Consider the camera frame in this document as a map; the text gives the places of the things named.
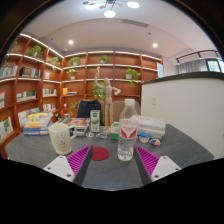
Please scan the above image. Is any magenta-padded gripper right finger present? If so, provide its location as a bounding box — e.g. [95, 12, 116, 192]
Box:
[133, 144, 182, 187]

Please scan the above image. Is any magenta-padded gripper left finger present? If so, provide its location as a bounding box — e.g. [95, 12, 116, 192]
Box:
[43, 144, 95, 187]

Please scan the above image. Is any clear plastic water bottle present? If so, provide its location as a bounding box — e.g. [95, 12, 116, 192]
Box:
[116, 98, 140, 162]

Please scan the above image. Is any blue orange badge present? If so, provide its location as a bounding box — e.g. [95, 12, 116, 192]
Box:
[148, 138, 162, 147]

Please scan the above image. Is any white orange badge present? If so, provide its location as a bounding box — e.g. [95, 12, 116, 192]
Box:
[138, 135, 151, 145]

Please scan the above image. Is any flat round red coaster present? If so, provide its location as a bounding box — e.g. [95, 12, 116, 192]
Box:
[91, 146, 110, 162]

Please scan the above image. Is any blue flat pack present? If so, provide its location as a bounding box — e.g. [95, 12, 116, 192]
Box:
[137, 131, 163, 139]

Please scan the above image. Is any white ceramic mug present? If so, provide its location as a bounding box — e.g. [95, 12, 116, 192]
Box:
[48, 122, 78, 156]

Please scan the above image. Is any white tissue pack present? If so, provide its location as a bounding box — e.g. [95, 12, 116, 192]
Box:
[137, 128, 166, 137]
[133, 115, 166, 132]

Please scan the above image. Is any stack of dark books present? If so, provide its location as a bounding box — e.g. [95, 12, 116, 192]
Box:
[56, 117, 91, 138]

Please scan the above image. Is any tall green white carton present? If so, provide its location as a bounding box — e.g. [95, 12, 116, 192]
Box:
[89, 109, 101, 133]

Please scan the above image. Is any small green white box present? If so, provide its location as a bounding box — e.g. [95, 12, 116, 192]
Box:
[110, 121, 121, 141]

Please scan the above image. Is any small potted plant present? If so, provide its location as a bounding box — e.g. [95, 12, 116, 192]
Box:
[67, 101, 79, 117]

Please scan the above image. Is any dark blue backpack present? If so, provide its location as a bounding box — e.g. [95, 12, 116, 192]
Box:
[76, 99, 103, 127]

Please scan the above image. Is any stack of colourful books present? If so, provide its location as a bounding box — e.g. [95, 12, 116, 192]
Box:
[22, 112, 54, 137]

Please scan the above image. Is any tan chair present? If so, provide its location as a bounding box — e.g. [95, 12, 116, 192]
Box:
[111, 100, 142, 124]

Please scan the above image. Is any wooden artist mannequin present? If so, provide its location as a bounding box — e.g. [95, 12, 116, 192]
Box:
[94, 66, 122, 136]

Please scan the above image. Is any wooden shelf unit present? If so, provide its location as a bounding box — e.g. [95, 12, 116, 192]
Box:
[0, 32, 165, 159]

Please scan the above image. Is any grey curtain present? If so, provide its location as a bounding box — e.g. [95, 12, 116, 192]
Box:
[178, 59, 208, 75]

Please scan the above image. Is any window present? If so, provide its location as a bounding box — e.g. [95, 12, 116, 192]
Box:
[205, 58, 224, 73]

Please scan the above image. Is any ceiling air vent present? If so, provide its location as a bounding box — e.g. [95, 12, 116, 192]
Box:
[121, 18, 149, 28]

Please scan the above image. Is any ceiling chandelier lamp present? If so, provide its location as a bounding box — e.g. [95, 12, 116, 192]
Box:
[82, 0, 141, 19]

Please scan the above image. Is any black track light rail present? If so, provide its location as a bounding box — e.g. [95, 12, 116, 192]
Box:
[175, 49, 220, 65]

